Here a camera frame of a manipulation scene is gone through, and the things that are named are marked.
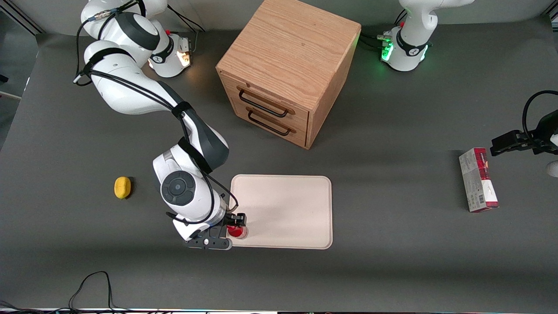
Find yellow lemon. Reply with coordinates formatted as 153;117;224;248
114;176;132;200

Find black cable at right base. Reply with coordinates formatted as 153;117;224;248
167;3;206;34

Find black metal drawer handle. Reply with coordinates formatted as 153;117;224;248
247;109;292;137
238;87;290;118

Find red plaid carton box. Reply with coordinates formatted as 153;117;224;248
459;147;500;213

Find black looped wrist cable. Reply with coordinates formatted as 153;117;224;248
522;90;558;141

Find black cable along right arm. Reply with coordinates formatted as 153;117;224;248
73;0;239;225

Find wooden drawer front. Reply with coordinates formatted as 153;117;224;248
219;71;311;131
229;102;308;148

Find black cables at left base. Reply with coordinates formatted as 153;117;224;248
360;31;393;52

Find black cable on table edge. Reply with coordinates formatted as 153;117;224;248
0;271;131;314

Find cream plastic tray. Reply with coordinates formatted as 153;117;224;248
228;174;333;250

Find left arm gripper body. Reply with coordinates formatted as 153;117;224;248
530;110;558;155

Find wooden drawer cabinet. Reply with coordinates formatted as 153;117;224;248
216;0;362;150

